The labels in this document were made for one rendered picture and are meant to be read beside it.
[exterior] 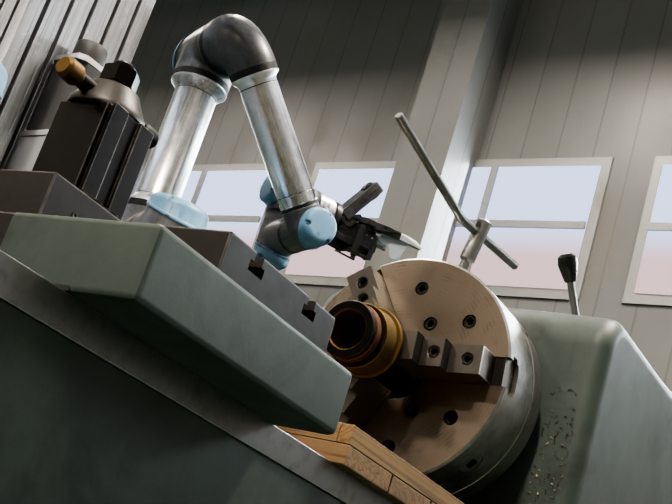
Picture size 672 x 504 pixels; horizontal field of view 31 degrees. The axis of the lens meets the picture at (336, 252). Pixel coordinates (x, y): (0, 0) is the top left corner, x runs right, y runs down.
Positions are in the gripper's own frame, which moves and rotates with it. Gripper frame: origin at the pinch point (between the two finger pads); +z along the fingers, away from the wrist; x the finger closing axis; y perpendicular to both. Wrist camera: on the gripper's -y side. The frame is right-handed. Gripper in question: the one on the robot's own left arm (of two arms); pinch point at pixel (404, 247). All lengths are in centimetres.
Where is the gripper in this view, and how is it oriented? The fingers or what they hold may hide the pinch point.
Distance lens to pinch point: 265.5
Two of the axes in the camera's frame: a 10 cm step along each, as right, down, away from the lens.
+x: 4.9, -0.1, -8.7
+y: -3.6, 9.1, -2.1
